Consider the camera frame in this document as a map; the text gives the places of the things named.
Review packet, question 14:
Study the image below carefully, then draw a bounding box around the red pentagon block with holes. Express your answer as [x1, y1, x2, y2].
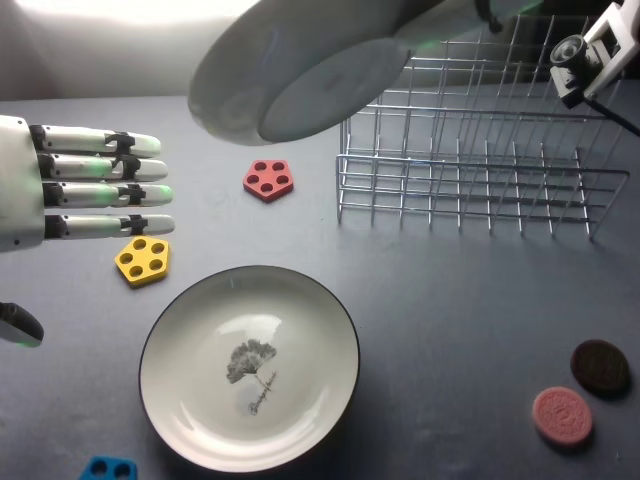
[241, 159, 296, 204]

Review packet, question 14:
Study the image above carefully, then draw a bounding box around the black camera cable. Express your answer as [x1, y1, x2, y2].
[582, 94, 640, 137]

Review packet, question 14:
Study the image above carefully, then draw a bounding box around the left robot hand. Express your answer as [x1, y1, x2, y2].
[0, 115, 176, 349]

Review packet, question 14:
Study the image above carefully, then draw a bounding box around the blue pentagon block with holes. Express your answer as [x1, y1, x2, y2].
[78, 454, 139, 480]

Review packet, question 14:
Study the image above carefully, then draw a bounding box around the white plate with one leaf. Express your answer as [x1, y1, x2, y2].
[138, 264, 361, 474]

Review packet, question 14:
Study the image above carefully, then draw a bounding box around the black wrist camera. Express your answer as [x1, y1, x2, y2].
[549, 34, 601, 110]

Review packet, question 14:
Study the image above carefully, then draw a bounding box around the white plate with two leaves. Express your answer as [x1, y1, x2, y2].
[187, 0, 416, 147]

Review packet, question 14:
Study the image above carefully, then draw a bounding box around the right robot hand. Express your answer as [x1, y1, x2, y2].
[394, 0, 549, 51]

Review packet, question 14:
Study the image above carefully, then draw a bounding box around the metal wire dish rack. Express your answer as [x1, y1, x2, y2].
[335, 12, 631, 242]

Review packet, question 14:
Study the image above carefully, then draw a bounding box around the yellow pentagon block with holes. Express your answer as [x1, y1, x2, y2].
[113, 235, 171, 290]

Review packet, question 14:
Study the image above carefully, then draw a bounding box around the pink round cookie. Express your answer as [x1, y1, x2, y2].
[531, 386, 595, 450]

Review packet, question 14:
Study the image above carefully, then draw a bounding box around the brown round cookie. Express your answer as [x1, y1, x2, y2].
[570, 339, 631, 399]

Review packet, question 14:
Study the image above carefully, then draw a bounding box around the grey table cloth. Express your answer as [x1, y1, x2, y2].
[0, 94, 640, 480]

